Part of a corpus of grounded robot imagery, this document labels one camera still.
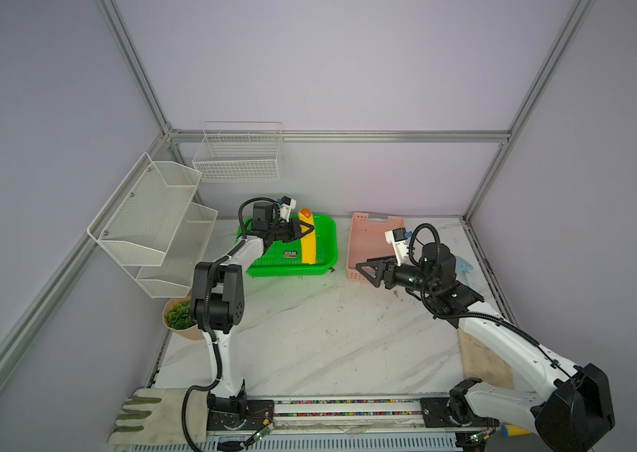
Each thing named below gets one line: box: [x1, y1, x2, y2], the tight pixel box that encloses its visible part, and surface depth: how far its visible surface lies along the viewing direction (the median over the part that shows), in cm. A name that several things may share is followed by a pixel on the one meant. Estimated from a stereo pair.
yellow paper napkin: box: [297, 209, 317, 265], surface depth 94 cm
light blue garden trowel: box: [455, 256, 475, 290], surface depth 106 cm
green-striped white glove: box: [108, 387, 210, 446], surface depth 73 cm
